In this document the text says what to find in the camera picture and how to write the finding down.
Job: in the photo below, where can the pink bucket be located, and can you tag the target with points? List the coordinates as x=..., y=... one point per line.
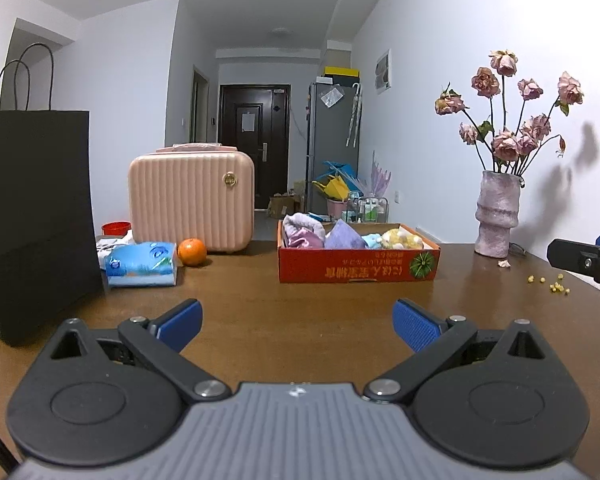
x=336, y=206

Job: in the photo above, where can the black paper bag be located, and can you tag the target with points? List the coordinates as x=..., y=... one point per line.
x=35, y=220

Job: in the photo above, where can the white wall panel box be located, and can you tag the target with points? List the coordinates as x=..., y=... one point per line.
x=382, y=72

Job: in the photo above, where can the yellow bag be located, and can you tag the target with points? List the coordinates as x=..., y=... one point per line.
x=332, y=187

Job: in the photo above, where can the grey refrigerator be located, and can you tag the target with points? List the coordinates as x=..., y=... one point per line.
x=330, y=147

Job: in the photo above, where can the blue folding rack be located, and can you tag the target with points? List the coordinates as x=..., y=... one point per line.
x=340, y=169

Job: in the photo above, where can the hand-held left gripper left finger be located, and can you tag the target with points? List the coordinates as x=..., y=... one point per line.
x=182, y=317

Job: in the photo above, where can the pink textured vase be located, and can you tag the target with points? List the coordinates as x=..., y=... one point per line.
x=497, y=215

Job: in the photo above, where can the pink cloth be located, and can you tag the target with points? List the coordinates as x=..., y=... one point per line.
x=305, y=240

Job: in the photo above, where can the blue soft tissue pack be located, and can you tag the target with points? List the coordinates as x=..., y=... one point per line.
x=140, y=265

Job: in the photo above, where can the white paper sheet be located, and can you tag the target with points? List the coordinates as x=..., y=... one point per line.
x=248, y=121

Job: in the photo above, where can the pink ribbed suitcase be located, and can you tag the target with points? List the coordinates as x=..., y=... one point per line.
x=192, y=197

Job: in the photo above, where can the dried pink roses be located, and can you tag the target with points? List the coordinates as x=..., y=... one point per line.
x=510, y=140

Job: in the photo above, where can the purple wing decoration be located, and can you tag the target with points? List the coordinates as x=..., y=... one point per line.
x=380, y=177

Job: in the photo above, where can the brown cardboard box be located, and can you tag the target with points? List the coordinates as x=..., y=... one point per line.
x=282, y=205

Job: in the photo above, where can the red bowl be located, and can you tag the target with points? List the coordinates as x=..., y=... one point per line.
x=116, y=227

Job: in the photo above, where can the scattered yellow crumbs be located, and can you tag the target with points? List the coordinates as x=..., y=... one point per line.
x=557, y=287

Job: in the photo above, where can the yellow box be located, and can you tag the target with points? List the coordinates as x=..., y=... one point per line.
x=341, y=71

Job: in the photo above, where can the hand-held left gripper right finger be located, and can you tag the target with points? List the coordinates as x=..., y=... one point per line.
x=415, y=327

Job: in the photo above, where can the yellow plush toy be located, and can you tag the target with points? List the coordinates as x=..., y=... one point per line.
x=402, y=239

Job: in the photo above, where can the dark wooden door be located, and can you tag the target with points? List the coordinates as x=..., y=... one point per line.
x=252, y=155

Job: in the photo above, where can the purple towel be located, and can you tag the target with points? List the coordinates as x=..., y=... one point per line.
x=345, y=237

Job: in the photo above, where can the orange cardboard box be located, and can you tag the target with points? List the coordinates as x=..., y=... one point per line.
x=357, y=265

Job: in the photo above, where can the orange fruit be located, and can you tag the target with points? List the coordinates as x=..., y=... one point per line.
x=192, y=251

